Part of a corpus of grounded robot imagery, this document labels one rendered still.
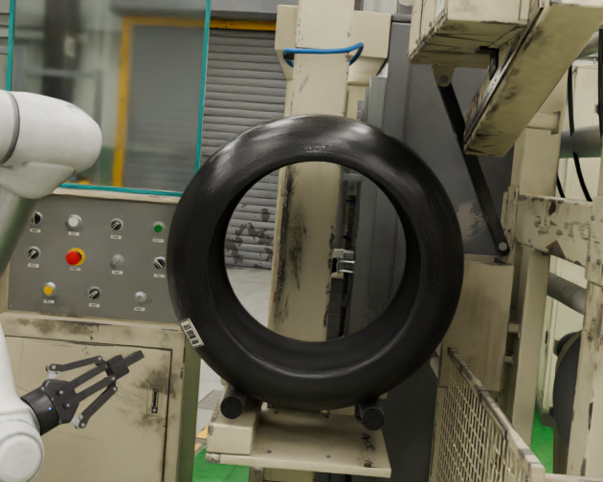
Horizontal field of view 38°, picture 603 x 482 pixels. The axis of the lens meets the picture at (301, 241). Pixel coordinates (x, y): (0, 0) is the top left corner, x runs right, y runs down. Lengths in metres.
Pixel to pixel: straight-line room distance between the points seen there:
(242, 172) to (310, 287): 0.49
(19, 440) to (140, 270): 1.26
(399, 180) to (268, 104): 9.55
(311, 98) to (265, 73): 9.19
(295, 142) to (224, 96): 9.69
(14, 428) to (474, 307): 1.11
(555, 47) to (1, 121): 0.93
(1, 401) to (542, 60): 1.02
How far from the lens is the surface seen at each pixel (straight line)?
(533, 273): 2.07
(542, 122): 1.93
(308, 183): 2.05
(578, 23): 1.44
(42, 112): 1.63
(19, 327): 2.59
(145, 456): 2.59
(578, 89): 5.15
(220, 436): 1.78
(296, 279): 2.07
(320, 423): 2.04
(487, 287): 2.04
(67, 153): 1.65
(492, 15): 1.48
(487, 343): 2.06
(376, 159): 1.68
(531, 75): 1.61
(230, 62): 11.39
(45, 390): 1.60
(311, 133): 1.68
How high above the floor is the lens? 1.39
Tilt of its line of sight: 5 degrees down
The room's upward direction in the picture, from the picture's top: 5 degrees clockwise
